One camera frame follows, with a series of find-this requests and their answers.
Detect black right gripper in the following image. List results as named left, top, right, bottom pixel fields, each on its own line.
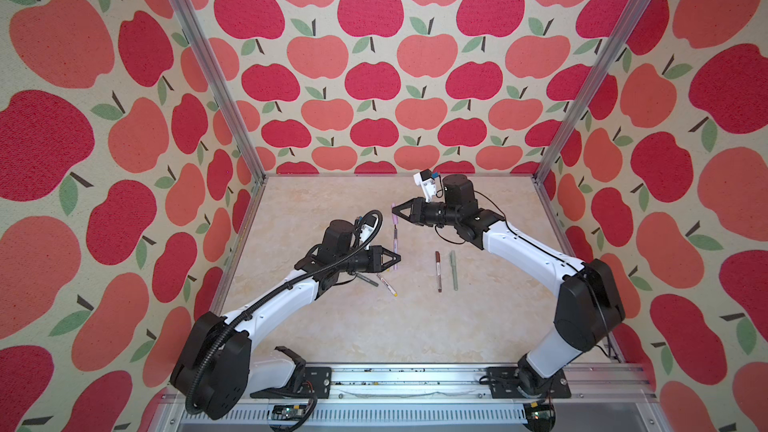
left=390, top=195, right=460, bottom=229

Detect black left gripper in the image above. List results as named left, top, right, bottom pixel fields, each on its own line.
left=335, top=245, right=400, bottom=275

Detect pink pen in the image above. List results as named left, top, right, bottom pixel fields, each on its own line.
left=392, top=215, right=399, bottom=254

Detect white pen brown end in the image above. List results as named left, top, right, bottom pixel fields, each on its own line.
left=434, top=251, right=443, bottom=293

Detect light green pen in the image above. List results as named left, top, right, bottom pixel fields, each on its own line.
left=449, top=250, right=459, bottom=291

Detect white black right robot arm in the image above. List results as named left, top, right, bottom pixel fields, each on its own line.
left=392, top=169, right=626, bottom=398

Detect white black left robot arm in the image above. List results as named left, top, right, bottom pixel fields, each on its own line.
left=170, top=210, right=401, bottom=431

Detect white pen yellow end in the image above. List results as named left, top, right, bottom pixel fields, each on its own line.
left=376, top=274, right=399, bottom=297

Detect dark green pen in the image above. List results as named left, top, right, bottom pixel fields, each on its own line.
left=354, top=273, right=380, bottom=287

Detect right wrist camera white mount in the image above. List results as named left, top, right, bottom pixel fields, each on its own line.
left=413, top=169, right=440, bottom=203

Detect aluminium front rail base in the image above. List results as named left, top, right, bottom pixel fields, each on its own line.
left=147, top=363, right=672, bottom=431

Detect black corrugated cable conduit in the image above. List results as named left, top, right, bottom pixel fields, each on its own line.
left=182, top=209, right=384, bottom=418

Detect aluminium left rear corner post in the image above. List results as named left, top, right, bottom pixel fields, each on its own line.
left=169, top=0, right=267, bottom=186

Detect aluminium corner post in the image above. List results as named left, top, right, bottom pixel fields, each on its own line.
left=533, top=0, right=651, bottom=186
left=169, top=0, right=267, bottom=186

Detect aluminium right rear corner post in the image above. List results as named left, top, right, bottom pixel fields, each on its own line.
left=533, top=0, right=651, bottom=186

